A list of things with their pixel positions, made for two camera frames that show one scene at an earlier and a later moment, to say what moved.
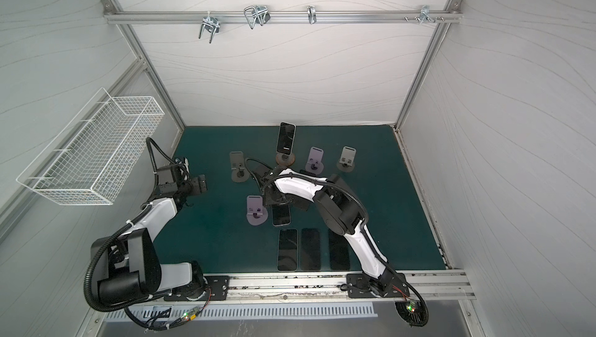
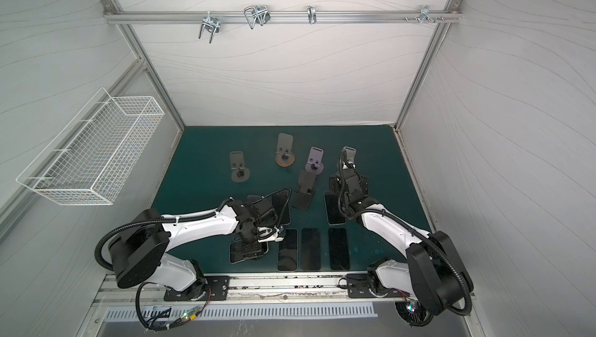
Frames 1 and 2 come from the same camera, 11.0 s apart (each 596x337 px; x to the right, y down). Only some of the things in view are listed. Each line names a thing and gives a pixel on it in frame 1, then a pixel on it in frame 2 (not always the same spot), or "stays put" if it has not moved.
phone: (310, 249) stays put
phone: (339, 248) stays put
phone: (288, 250) stays put
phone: (281, 213) stays put
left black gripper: (198, 185) -> (260, 225)
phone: (285, 138) -> (236, 251)
